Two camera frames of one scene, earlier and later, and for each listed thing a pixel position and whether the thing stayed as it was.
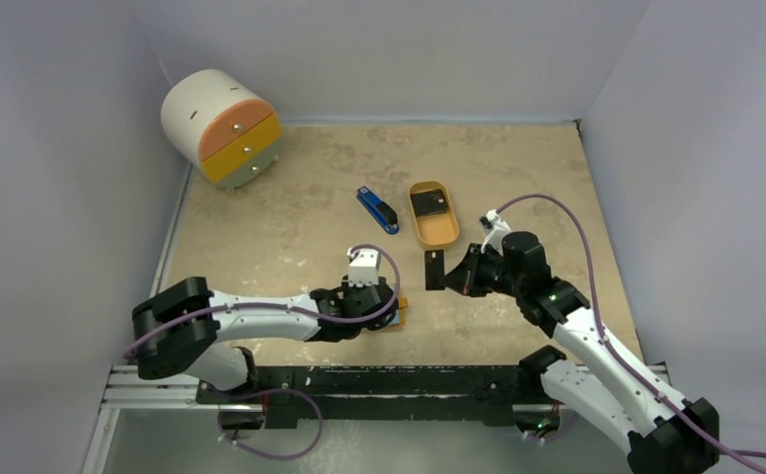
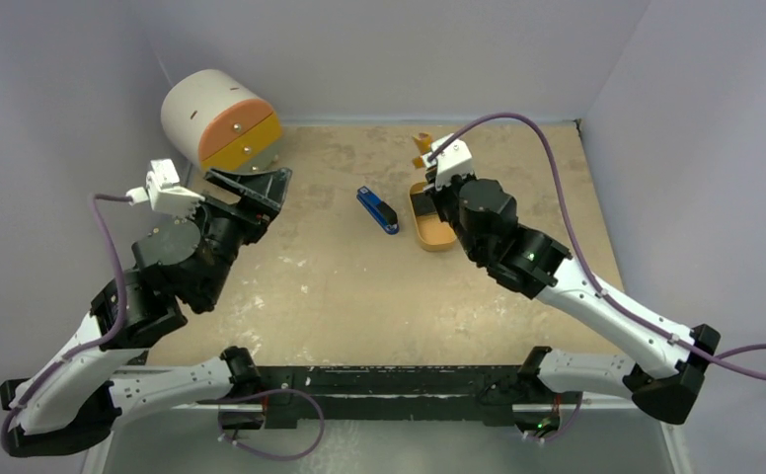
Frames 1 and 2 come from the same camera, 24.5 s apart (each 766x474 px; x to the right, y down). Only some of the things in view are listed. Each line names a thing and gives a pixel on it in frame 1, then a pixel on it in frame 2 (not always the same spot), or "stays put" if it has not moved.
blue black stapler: [381, 212] stays put
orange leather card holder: [402, 320] -> [423, 141]
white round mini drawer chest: [219, 123] stays put
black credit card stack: [428, 202] stays put
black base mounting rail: [383, 397] stays put
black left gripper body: [347, 289] -> [231, 228]
